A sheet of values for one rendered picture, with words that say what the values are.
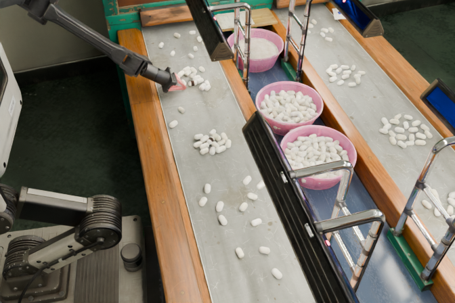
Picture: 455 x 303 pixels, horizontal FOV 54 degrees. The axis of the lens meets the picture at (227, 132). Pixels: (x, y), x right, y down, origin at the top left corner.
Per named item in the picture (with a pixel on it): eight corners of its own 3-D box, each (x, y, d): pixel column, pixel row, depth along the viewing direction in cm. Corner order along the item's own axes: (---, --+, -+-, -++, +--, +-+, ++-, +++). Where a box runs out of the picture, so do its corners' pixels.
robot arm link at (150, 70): (139, 76, 171) (146, 64, 170) (135, 70, 176) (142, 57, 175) (154, 83, 175) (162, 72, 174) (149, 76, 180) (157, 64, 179)
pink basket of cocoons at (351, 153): (293, 204, 152) (296, 187, 145) (267, 150, 170) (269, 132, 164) (364, 188, 157) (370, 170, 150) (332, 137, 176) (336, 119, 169)
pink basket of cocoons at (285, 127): (284, 151, 170) (286, 134, 163) (241, 114, 185) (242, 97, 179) (333, 124, 181) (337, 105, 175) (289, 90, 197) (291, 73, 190)
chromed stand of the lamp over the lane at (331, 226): (291, 329, 121) (313, 237, 91) (267, 265, 135) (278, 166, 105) (354, 311, 125) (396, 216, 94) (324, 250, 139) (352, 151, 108)
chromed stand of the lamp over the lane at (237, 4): (207, 106, 189) (204, 10, 158) (197, 78, 203) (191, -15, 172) (250, 99, 193) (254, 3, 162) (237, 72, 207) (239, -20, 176)
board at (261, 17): (212, 33, 215) (212, 31, 214) (206, 17, 225) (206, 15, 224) (277, 24, 221) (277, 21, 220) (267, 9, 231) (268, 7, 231)
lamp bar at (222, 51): (211, 62, 149) (210, 44, 144) (177, -18, 193) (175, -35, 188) (234, 59, 151) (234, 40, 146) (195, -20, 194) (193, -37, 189)
